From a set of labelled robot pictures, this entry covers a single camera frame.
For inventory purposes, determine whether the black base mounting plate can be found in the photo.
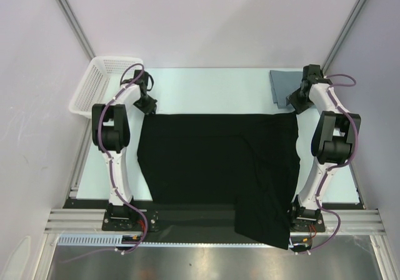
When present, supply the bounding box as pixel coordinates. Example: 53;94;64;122
63;199;364;244

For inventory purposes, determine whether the right aluminium corner post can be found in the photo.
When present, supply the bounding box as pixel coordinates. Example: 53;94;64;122
322;0;368;74

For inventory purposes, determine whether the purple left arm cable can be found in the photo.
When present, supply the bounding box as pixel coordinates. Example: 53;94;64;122
97;64;148;256

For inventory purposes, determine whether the aluminium frame rail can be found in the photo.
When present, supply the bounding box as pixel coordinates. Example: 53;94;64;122
45;209;386;235

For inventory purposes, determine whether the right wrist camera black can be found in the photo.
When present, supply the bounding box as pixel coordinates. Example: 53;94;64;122
302;64;324;83

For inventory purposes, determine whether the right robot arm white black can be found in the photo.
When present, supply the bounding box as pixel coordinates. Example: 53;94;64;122
287;77;361;232

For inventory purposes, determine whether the aluminium corner post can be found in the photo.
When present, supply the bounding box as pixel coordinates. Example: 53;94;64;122
322;0;368;74
56;0;96;60

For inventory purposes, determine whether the white plastic basket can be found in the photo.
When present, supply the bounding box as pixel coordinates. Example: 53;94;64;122
69;56;143;119

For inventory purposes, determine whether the black t shirt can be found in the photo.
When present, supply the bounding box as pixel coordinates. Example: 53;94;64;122
137;113;300;249

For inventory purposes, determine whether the white slotted cable duct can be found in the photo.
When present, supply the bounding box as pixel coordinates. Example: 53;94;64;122
57;234;271;248

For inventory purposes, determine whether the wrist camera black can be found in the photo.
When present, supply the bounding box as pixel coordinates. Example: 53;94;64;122
120;69;154;91
302;64;324;83

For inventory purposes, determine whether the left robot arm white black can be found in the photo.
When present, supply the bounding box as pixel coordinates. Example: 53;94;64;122
91;83;157;231

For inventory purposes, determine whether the folded grey-blue t shirt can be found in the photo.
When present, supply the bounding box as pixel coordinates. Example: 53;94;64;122
269;70;303;109

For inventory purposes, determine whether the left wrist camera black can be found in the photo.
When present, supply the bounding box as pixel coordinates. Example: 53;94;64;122
120;69;154;91

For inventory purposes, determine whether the left aluminium corner post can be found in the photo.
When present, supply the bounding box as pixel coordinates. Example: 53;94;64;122
56;0;96;60

